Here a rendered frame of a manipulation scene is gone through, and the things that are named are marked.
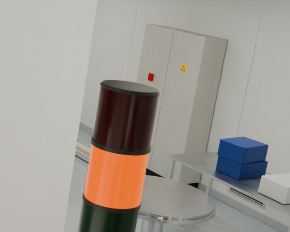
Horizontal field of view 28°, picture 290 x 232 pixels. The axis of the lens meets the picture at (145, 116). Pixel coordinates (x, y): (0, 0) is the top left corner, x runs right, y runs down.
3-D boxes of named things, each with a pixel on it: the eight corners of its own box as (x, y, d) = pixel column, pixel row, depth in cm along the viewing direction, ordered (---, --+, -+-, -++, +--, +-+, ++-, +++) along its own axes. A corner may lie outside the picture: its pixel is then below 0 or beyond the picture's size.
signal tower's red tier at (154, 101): (114, 153, 45) (124, 95, 44) (81, 135, 49) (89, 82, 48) (161, 150, 48) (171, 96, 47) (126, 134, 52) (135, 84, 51)
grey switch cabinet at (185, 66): (175, 192, 756) (204, 36, 715) (121, 162, 845) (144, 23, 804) (198, 189, 784) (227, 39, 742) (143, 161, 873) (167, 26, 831)
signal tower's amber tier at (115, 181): (105, 212, 46) (114, 155, 45) (72, 191, 50) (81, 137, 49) (151, 206, 49) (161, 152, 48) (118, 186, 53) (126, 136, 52)
